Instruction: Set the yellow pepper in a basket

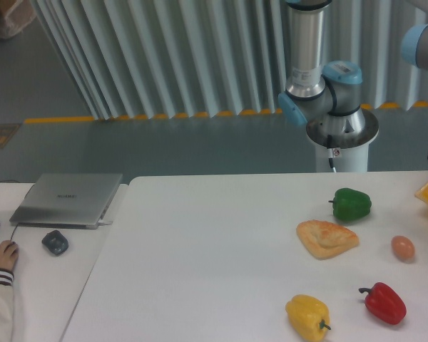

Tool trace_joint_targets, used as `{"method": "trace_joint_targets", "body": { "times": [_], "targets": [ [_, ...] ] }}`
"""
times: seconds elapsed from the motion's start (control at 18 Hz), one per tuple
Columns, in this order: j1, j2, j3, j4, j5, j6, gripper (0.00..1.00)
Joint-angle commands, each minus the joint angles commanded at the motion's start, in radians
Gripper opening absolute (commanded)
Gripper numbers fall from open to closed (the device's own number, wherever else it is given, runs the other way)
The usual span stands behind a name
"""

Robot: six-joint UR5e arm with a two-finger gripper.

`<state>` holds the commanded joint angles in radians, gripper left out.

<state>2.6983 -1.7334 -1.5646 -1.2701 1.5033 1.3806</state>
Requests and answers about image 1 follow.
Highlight black laptop cable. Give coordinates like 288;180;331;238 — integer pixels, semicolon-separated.
0;179;33;247

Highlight brown egg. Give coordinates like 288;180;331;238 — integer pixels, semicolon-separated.
391;235;415;261

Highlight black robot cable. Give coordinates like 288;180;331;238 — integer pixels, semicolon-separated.
326;133;338;174

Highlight triangular flat bread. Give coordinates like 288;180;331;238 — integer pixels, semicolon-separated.
296;219;360;260

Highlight silver laptop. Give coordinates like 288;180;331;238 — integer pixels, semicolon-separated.
10;173;123;229

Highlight dark grey mouse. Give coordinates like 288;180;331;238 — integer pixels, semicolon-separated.
41;230;69;257

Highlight white folding screen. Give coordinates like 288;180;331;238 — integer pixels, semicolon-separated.
32;1;428;120

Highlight red bell pepper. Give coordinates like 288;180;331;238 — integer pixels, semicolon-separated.
358;282;407;326

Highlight green bell pepper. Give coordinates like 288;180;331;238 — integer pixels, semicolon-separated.
330;188;372;222

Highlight person's hand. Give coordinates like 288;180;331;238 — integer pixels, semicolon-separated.
0;240;19;273

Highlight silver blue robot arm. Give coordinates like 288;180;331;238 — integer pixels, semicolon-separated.
278;1;428;172

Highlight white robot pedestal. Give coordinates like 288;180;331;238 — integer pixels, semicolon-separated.
313;143;369;172

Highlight yellow bell pepper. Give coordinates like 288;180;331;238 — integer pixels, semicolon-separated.
285;294;331;342

